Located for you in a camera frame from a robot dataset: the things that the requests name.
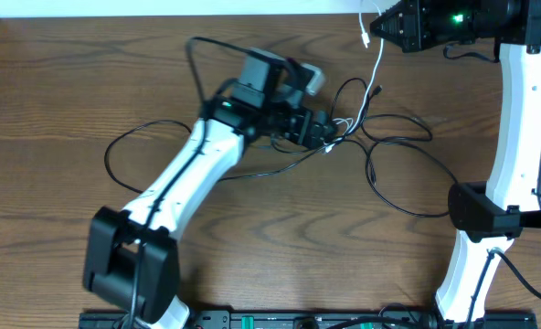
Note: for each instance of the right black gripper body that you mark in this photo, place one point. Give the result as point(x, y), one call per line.
point(451, 21)

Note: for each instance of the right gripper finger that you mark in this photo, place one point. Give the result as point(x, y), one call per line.
point(391, 31)
point(390, 19)

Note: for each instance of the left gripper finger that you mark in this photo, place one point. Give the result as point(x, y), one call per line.
point(319, 140)
point(323, 126)

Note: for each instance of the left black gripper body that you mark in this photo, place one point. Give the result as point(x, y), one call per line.
point(293, 123)

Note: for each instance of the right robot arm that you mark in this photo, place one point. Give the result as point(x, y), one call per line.
point(490, 215)

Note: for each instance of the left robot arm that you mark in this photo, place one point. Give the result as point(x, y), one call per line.
point(132, 254)

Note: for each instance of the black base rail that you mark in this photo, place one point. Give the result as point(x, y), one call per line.
point(235, 320)

